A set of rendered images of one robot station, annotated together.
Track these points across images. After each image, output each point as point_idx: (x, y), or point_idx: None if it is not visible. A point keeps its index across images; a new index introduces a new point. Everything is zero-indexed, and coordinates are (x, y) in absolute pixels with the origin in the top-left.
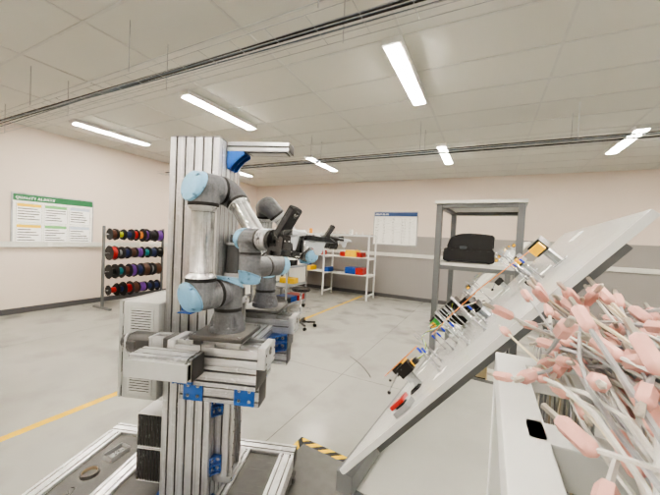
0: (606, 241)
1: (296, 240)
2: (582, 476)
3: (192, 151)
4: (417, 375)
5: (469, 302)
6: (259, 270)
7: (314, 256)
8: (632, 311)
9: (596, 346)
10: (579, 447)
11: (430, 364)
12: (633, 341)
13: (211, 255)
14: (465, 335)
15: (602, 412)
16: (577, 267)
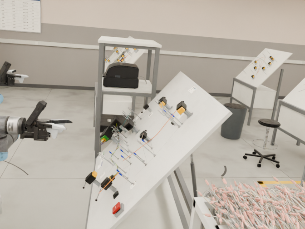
0: (213, 120)
1: (56, 132)
2: None
3: None
4: (102, 180)
5: (131, 126)
6: (7, 147)
7: (1, 99)
8: (234, 192)
9: (233, 213)
10: None
11: (111, 171)
12: (241, 216)
13: None
14: (134, 151)
15: (235, 228)
16: (203, 133)
